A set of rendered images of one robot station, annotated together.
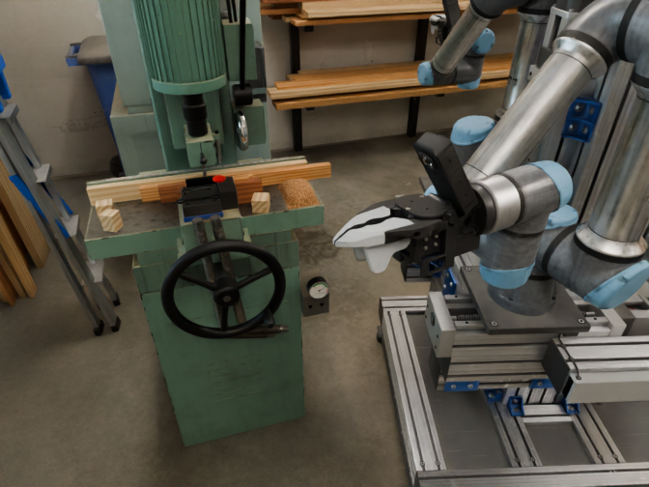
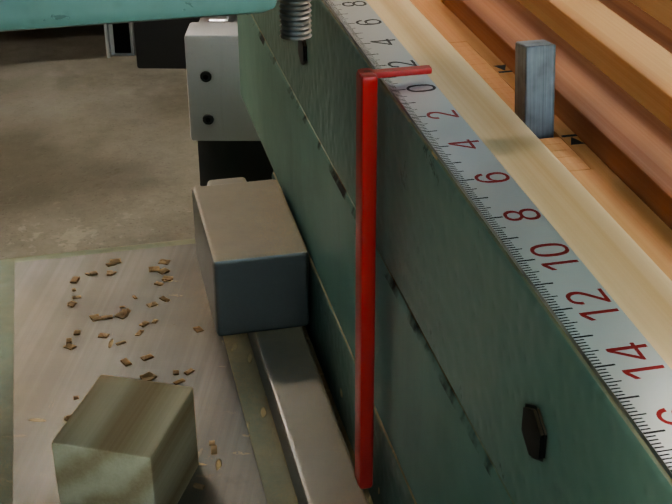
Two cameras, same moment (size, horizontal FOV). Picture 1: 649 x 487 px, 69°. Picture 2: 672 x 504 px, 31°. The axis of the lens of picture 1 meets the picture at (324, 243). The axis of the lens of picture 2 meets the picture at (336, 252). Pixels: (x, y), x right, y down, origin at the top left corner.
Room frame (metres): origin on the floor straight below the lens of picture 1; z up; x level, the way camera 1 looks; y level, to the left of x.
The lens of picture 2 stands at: (1.20, 0.67, 1.08)
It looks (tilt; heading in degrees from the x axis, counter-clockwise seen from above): 29 degrees down; 274
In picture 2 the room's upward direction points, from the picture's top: straight up
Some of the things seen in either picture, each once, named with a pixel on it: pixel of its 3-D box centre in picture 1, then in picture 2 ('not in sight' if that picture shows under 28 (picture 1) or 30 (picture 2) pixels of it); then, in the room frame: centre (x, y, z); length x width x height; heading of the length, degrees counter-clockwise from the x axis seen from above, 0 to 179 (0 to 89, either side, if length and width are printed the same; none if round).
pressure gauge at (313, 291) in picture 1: (317, 289); not in sight; (1.04, 0.02, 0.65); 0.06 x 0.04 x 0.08; 106
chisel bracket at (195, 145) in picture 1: (201, 146); not in sight; (1.19, 0.33, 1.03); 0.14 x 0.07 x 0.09; 16
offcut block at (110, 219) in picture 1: (111, 220); not in sight; (0.98, 0.53, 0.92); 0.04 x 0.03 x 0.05; 78
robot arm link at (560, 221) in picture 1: (542, 235); not in sight; (0.82, -0.46, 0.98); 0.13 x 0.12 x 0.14; 28
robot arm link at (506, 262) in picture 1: (501, 244); not in sight; (0.60, -0.28, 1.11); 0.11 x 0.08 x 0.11; 28
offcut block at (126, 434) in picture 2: not in sight; (128, 454); (1.30, 0.34, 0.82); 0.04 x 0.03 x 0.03; 80
